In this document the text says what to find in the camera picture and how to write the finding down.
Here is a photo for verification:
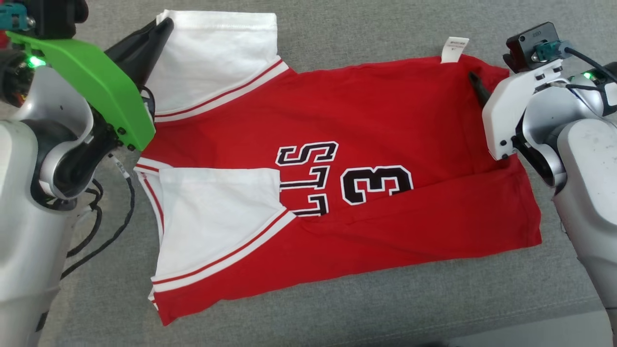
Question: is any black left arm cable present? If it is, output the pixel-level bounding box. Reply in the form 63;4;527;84
0;2;157;281

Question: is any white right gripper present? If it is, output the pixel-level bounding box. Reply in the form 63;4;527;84
468;58;570;161

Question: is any grey fabric sofa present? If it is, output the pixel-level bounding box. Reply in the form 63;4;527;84
0;0;617;347

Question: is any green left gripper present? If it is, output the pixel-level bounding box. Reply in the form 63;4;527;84
6;17;174;152

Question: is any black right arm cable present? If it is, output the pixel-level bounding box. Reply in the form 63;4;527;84
550;43;617;94

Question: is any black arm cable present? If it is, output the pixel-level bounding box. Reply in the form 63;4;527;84
550;43;617;94
0;2;157;281

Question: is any red white basketball jersey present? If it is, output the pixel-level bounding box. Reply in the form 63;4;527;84
134;10;543;327

